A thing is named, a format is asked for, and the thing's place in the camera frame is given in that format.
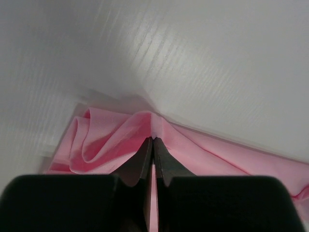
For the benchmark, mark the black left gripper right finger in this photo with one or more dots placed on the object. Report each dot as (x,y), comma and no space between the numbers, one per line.
(190,203)

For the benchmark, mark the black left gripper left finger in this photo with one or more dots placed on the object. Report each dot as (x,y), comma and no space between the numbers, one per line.
(80,202)

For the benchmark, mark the pink t shirt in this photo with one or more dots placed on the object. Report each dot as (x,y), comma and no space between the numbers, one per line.
(100,141)

